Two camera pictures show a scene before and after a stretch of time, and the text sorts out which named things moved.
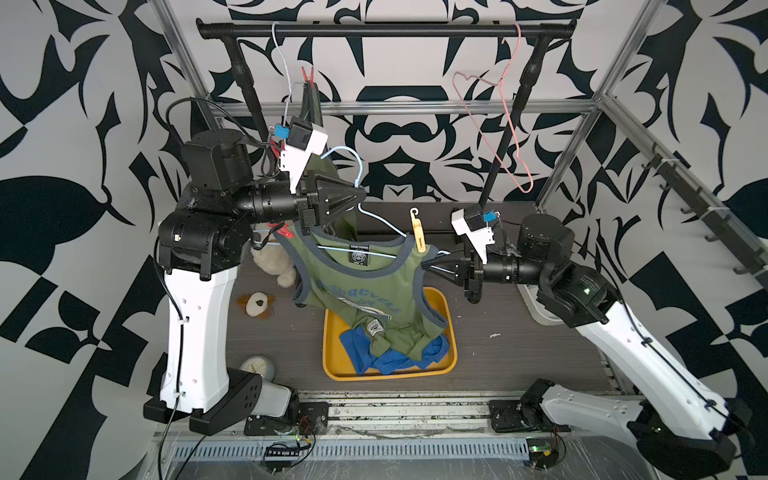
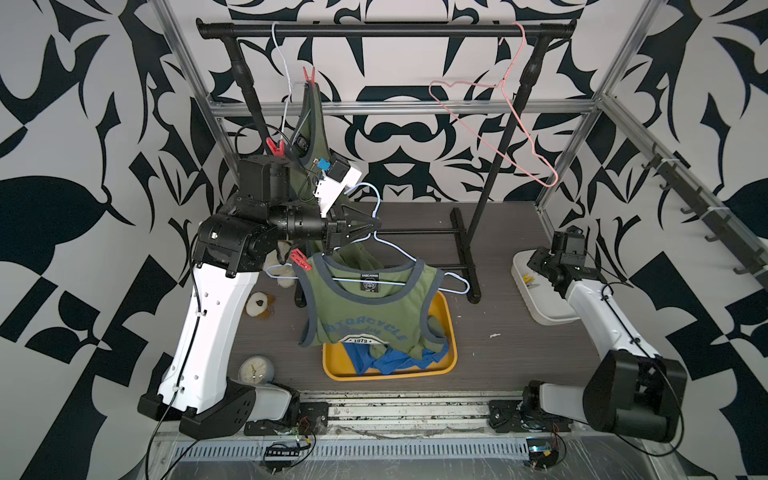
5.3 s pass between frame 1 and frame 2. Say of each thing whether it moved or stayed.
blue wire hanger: moved
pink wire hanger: moved
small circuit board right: stayed
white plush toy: stayed
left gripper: moved
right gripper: moved
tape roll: stayed
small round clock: stayed
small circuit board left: stayed
